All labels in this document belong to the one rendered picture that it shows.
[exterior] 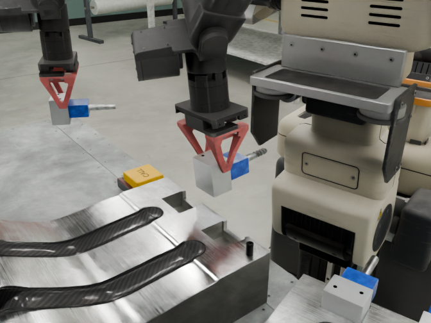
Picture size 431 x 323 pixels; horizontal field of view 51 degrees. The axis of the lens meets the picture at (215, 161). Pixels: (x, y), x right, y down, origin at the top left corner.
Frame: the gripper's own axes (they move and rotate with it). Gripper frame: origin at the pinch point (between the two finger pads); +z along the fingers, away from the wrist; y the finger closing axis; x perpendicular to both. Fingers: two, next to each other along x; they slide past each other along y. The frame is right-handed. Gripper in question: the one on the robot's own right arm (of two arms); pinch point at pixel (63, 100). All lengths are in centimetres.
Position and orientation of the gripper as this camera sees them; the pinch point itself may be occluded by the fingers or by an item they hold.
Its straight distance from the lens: 101.4
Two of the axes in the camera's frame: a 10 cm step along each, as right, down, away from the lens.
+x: 9.8, -0.6, 1.7
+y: 1.8, 4.5, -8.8
